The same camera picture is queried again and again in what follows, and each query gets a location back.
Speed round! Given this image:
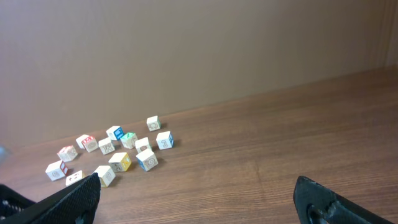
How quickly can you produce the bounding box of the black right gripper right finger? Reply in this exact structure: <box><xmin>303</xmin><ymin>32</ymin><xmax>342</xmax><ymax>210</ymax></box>
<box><xmin>293</xmin><ymin>176</ymin><xmax>392</xmax><ymax>224</ymax></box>

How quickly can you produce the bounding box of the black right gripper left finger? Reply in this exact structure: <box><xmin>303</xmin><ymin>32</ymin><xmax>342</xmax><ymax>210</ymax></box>
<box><xmin>1</xmin><ymin>173</ymin><xmax>101</xmax><ymax>224</ymax></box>

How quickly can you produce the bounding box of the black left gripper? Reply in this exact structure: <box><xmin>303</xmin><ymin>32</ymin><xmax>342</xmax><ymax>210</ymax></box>
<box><xmin>0</xmin><ymin>184</ymin><xmax>35</xmax><ymax>218</ymax></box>

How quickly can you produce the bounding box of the soccer ball picture block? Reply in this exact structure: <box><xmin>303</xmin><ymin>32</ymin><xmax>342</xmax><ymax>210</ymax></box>
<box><xmin>65</xmin><ymin>170</ymin><xmax>85</xmax><ymax>186</ymax></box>

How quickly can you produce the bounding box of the white red sided block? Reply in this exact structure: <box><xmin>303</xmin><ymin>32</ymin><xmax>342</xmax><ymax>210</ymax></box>
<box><xmin>45</xmin><ymin>160</ymin><xmax>68</xmax><ymax>181</ymax></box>

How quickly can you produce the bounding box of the violin picture white block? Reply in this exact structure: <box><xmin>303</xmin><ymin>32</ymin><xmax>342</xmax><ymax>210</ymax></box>
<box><xmin>94</xmin><ymin>166</ymin><xmax>116</xmax><ymax>187</ymax></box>

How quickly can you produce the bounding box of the number four yellow block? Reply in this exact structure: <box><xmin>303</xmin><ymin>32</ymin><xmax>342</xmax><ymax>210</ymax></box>
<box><xmin>108</xmin><ymin>152</ymin><xmax>132</xmax><ymax>172</ymax></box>

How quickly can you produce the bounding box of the blue letter X block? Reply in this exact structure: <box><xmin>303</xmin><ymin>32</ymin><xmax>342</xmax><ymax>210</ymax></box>
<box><xmin>136</xmin><ymin>149</ymin><xmax>158</xmax><ymax>172</ymax></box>

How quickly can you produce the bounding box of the red letter I block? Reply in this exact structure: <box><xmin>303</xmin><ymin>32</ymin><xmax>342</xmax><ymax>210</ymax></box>
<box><xmin>57</xmin><ymin>145</ymin><xmax>78</xmax><ymax>162</ymax></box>

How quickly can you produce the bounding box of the red letter M block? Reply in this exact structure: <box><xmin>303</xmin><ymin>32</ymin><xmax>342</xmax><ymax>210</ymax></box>
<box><xmin>81</xmin><ymin>136</ymin><xmax>98</xmax><ymax>152</ymax></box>

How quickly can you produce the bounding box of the shell picture white block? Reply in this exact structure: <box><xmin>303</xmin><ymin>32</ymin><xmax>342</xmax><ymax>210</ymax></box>
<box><xmin>98</xmin><ymin>138</ymin><xmax>115</xmax><ymax>155</ymax></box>

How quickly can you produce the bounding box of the blue sided white block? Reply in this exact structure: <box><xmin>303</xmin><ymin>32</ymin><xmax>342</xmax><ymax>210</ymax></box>
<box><xmin>106</xmin><ymin>126</ymin><xmax>124</xmax><ymax>141</ymax></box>

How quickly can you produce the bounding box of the green letter N block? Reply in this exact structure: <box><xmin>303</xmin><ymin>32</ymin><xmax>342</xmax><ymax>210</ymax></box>
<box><xmin>120</xmin><ymin>133</ymin><xmax>138</xmax><ymax>149</ymax></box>

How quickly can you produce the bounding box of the letter K white block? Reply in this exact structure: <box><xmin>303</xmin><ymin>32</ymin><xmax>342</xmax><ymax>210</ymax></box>
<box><xmin>135</xmin><ymin>137</ymin><xmax>152</xmax><ymax>153</ymax></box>

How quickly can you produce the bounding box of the yarn ball white block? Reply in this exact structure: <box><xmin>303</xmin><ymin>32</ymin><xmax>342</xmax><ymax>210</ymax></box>
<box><xmin>156</xmin><ymin>131</ymin><xmax>174</xmax><ymax>150</ymax></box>

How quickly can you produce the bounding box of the far white number block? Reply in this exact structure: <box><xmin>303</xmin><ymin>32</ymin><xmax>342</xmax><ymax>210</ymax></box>
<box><xmin>146</xmin><ymin>115</ymin><xmax>161</xmax><ymax>131</ymax></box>

